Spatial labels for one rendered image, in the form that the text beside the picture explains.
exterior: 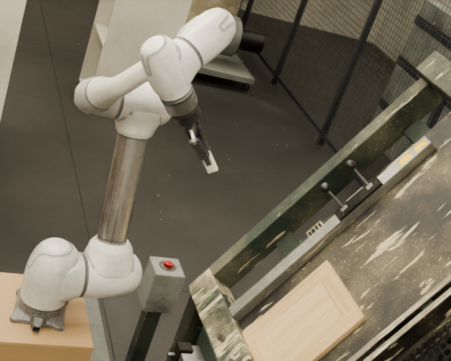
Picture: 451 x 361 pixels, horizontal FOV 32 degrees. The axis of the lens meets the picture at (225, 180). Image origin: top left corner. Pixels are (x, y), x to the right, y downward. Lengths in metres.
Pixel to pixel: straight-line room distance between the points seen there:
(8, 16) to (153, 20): 1.94
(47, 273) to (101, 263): 0.18
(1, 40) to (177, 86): 2.75
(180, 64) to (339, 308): 1.09
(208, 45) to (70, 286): 1.02
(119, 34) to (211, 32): 4.30
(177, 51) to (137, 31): 4.36
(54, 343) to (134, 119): 0.77
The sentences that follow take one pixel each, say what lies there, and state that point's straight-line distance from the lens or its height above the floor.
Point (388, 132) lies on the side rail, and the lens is 3.07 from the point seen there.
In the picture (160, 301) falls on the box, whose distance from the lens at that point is 3.07.
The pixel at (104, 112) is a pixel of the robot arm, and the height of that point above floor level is 1.57.
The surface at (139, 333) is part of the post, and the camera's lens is 3.19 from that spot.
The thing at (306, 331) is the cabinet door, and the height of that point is 1.07.
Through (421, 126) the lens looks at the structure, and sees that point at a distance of 3.05.
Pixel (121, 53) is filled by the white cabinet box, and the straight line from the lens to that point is 6.39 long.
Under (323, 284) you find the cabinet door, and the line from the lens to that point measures 2.79.
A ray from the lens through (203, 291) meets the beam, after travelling 3.12.
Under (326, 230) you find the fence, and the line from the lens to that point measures 2.89.
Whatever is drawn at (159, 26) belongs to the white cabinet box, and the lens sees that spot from 6.36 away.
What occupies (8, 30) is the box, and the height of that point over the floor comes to 1.03.
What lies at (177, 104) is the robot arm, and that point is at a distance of 2.04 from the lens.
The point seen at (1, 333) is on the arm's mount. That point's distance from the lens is 2.69.
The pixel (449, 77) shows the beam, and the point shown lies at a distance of 2.94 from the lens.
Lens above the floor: 2.54
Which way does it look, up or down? 25 degrees down
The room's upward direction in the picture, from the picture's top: 20 degrees clockwise
